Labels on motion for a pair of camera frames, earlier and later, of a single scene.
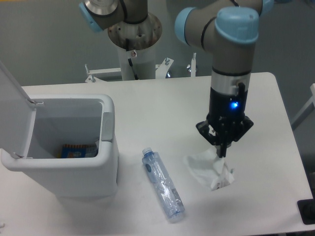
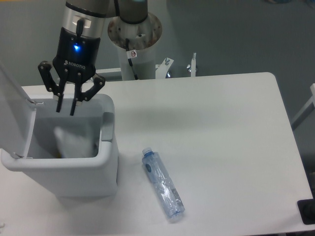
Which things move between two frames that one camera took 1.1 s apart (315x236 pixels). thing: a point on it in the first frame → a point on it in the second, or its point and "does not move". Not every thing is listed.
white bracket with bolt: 163,68 does not move
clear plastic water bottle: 168,195 does not move
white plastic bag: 210,169 → 70,146
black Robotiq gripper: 226,120 → 77,56
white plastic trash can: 72,119 does not move
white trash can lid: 17,115 does not move
